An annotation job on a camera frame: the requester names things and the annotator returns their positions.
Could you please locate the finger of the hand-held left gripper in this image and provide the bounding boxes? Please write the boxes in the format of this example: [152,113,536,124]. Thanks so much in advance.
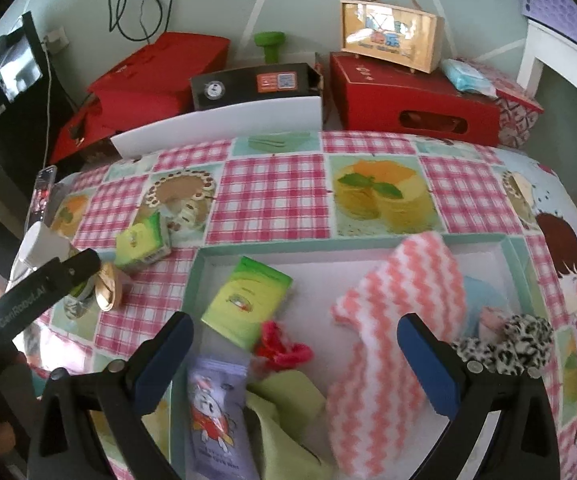
[54,249,102,291]

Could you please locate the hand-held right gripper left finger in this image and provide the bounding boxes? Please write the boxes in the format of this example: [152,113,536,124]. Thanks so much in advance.
[27,311,195,480]

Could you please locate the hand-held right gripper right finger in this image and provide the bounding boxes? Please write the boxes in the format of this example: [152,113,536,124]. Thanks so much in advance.
[397,313,562,480]

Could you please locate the pink white striped sock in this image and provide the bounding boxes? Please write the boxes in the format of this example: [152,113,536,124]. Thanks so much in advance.
[326,232,467,476]

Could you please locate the purple cartoon tissue packet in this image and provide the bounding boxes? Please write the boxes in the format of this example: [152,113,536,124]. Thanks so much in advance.
[186,357,259,480]

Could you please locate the pale pink soft cloth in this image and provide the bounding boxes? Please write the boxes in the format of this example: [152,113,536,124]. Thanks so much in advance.
[479,307,509,333]

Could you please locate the leopard print scrunchie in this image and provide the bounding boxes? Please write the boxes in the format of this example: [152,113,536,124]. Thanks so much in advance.
[451,314,554,375]

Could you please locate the green tissue packet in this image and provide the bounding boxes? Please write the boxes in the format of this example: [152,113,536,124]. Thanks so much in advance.
[201,256,294,351]

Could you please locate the light green cloth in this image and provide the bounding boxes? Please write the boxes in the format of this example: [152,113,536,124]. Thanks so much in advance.
[246,370,337,480]

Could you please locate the white tray with teal rim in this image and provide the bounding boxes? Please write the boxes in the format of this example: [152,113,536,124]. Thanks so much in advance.
[168,232,544,480]

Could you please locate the brown wooden cylinder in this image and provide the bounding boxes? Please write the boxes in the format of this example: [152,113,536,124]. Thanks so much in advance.
[94,264,129,311]

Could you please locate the white capped green bottle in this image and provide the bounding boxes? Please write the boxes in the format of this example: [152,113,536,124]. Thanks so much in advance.
[8,222,102,321]

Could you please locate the small green carton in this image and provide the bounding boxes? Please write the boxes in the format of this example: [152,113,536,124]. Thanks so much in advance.
[115,211,172,267]

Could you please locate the smartphone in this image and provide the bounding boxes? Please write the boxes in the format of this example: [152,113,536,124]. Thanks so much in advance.
[28,165,58,231]

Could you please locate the blue face mask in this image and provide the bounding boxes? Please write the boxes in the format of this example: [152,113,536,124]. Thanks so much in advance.
[461,275,514,336]

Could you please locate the brown floral box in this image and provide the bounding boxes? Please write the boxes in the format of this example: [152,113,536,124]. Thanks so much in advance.
[81,142,119,163]

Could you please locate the white board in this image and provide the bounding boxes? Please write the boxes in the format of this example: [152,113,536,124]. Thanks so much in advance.
[111,94,324,158]

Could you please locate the black monitor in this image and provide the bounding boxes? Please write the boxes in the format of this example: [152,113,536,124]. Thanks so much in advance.
[0,11,49,106]

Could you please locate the red flat gift box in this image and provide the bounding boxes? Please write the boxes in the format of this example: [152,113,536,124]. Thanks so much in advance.
[87,31,232,116]

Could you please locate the black long box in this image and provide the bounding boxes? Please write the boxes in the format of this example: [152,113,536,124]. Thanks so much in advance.
[190,62,324,111]

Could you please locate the pink patterned box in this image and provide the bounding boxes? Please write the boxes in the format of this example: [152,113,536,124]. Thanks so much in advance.
[493,72,544,148]

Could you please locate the red box with window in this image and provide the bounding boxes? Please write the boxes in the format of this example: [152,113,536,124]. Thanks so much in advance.
[329,51,502,147]

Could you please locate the green dumbbell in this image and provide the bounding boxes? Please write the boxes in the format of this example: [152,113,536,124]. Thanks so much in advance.
[253,31,286,63]

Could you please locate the blue wipes pack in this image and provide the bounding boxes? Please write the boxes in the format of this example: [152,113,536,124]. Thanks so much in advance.
[441,58,499,97]

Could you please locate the white side table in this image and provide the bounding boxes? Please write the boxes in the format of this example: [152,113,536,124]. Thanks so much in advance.
[516,17,577,126]

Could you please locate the red hair tie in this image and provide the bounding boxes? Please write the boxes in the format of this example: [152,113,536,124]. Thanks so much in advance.
[254,321,314,372]

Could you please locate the white wall socket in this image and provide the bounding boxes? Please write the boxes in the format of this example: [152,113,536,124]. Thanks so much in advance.
[43,27,69,53]

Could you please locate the black wall cables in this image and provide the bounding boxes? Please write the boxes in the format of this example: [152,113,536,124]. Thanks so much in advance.
[108,0,176,43]

